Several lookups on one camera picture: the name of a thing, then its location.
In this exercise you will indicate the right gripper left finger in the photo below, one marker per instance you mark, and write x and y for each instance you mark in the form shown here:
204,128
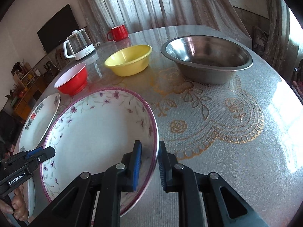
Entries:
132,162

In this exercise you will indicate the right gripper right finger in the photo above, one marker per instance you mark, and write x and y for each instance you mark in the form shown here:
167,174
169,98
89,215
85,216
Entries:
166,163

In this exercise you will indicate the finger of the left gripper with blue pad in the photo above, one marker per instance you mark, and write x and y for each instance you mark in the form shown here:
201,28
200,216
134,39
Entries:
40,154

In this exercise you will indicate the white plate red stamp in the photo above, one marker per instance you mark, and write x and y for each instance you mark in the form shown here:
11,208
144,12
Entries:
32,134

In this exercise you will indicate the purple floral rimmed plate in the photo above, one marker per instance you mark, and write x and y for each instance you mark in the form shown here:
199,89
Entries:
93,133

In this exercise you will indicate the yellow plastic bowl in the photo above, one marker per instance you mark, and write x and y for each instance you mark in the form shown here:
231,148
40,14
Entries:
129,61

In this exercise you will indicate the stainless steel bowl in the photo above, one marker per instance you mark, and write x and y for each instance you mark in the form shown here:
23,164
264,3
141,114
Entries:
207,59

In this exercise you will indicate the left hand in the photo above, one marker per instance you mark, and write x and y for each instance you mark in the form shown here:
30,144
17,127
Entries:
18,208

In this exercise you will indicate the wooden shelf cabinet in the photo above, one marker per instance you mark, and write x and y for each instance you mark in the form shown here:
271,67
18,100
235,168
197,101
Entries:
27,89

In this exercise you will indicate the lace floral tablecloth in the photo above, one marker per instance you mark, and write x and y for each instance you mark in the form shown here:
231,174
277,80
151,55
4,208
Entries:
249,131

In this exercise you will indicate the red bowl white inside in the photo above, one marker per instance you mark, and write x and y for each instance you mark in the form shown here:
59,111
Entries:
73,81

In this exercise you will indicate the glass electric kettle white base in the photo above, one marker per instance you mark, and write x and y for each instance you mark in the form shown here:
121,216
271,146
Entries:
78,45

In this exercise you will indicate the red mug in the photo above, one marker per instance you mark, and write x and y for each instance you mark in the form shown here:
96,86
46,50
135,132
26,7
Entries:
117,33

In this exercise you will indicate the beige lace curtain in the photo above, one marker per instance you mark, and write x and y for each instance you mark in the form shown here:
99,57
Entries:
138,15

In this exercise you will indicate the black wall television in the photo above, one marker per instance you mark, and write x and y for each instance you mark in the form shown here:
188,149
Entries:
57,29

